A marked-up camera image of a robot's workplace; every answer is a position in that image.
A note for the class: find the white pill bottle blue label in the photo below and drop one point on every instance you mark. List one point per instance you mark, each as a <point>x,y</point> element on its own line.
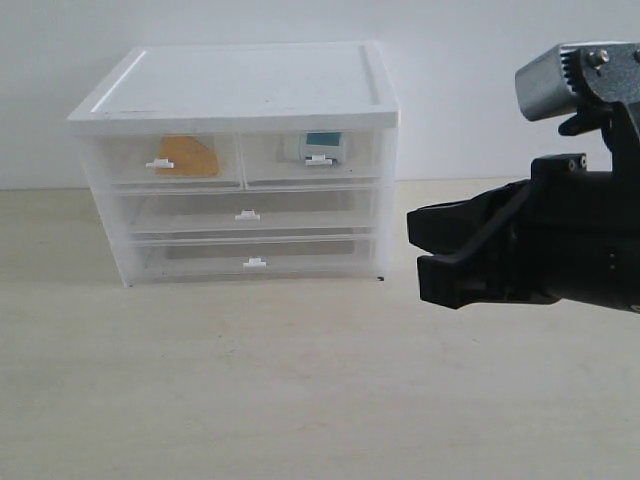
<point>315,148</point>

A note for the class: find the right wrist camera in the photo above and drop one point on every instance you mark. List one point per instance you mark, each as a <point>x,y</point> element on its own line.
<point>596,84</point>

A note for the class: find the white plastic drawer cabinet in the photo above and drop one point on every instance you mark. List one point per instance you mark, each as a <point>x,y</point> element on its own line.
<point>198,90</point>

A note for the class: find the yellow cheese wedge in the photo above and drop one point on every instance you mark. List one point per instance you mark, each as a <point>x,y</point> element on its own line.
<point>185,156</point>

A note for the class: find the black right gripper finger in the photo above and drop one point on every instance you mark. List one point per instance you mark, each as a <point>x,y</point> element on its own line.
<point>444,228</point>
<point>477,273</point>

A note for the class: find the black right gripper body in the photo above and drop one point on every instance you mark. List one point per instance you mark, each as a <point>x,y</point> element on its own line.
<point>577,236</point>

